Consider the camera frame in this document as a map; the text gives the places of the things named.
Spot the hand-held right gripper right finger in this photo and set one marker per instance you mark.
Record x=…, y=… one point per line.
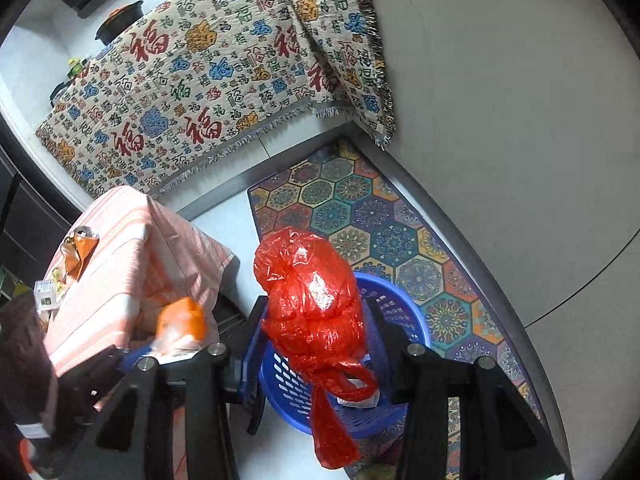
x=400, y=347

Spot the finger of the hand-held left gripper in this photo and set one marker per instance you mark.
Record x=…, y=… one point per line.
x=135, y=357

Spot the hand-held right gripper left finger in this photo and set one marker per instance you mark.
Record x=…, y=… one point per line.
x=250, y=365

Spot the blue plastic basket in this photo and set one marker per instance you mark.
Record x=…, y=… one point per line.
x=290, y=375

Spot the orange packet with white label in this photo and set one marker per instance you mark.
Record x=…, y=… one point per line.
x=181, y=322

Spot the red plastic bag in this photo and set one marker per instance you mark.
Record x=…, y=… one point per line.
x=310, y=300

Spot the small white box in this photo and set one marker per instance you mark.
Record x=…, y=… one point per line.
x=46, y=295

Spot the green beige wrapper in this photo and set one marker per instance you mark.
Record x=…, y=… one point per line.
x=58, y=276

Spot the orange snack bag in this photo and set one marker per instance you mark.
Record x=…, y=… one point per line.
x=80, y=255

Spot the striped cloth covered table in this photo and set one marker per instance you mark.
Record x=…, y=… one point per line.
x=125, y=260

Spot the hexagon patterned floor mat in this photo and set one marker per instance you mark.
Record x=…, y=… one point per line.
x=380, y=220

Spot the grey kitchen counter cabinet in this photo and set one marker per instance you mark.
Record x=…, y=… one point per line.
x=500, y=135

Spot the printed fringed blanket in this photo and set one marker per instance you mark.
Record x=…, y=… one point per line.
x=340, y=35
x=175, y=85

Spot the black glass kettle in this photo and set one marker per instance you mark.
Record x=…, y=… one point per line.
x=61, y=91

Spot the yellow cap bottle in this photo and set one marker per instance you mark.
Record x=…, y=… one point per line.
x=76, y=66

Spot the black clay pot red lid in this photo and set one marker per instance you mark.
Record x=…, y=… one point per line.
x=120, y=22

